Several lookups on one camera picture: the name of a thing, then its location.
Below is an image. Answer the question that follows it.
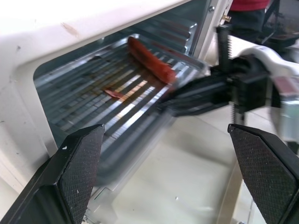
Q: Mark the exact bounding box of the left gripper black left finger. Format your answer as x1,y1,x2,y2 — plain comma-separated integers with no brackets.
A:
0,124,105,224

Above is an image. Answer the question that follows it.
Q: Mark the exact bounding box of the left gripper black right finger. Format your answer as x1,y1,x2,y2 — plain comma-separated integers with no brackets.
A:
227,123,299,224

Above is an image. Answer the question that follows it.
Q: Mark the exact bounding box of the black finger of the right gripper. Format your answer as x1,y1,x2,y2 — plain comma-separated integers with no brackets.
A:
170,75,228,97
158,89,231,117

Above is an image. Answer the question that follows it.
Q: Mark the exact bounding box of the glass toaster oven door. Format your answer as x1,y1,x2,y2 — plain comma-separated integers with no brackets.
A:
90,112,248,224

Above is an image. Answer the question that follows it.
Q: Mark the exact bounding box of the ribbed metal baking tray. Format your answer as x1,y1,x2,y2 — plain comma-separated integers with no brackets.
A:
34,35,210,187

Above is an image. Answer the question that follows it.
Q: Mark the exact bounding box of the red sausage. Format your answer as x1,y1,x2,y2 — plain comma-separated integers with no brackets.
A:
127,36,177,85

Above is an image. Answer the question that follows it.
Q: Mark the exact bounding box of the small red sausage scrap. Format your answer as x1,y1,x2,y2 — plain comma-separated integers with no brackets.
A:
104,88,126,103

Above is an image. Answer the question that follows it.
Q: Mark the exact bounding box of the white toaster oven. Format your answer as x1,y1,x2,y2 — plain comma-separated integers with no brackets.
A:
0,0,233,224

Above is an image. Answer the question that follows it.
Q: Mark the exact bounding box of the person in red shirt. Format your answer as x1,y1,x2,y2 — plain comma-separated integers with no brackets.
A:
229,0,270,45

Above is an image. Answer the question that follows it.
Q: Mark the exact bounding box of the black background equipment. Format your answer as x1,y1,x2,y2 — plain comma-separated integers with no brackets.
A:
263,0,299,49

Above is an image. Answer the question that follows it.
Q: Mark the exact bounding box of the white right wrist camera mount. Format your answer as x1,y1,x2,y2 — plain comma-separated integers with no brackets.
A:
239,45,299,79

